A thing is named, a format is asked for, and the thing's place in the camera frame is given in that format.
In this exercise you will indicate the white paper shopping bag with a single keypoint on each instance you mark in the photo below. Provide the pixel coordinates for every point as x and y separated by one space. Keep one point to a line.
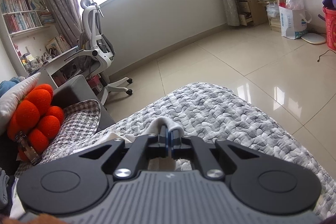
293 18

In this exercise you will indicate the white office chair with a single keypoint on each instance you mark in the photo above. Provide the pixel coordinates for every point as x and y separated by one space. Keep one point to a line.
95 54

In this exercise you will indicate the orange plush pillow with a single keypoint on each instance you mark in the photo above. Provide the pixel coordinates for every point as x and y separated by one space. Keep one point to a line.
36 119

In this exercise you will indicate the grey sofa armrest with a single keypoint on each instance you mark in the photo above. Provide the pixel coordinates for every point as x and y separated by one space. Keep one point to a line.
77 90

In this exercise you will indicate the grey patterned quilt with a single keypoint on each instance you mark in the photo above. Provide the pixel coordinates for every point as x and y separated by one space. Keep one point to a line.
208 111

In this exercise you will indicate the white striped pillow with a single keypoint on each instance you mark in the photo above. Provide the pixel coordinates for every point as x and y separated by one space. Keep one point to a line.
12 92

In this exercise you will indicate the white t-shirt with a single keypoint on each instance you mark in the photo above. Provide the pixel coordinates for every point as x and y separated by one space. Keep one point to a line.
154 128

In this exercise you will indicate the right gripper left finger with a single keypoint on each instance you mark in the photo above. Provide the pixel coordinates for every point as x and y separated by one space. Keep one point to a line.
79 182

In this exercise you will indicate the white bookshelf with books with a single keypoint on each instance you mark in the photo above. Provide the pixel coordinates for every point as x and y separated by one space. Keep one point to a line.
27 27

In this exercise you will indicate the white desk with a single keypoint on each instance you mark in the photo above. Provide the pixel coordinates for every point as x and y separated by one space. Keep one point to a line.
50 71

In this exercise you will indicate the white bathroom scale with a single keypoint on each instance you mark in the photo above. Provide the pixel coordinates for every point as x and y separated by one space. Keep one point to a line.
314 39

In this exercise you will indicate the red basket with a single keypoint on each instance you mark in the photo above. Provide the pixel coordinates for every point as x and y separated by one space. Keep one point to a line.
330 20

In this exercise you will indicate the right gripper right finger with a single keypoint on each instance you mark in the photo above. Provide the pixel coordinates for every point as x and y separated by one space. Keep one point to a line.
262 182

